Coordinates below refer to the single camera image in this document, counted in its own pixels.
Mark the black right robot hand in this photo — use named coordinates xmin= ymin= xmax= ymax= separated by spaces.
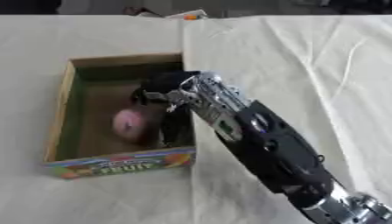
xmin=129 ymin=69 xmax=202 ymax=147

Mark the pink round toy fruit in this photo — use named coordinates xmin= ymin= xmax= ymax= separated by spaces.
xmin=111 ymin=106 xmax=155 ymax=144

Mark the cardboard box with green inside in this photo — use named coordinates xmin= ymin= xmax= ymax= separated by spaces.
xmin=41 ymin=52 xmax=198 ymax=179

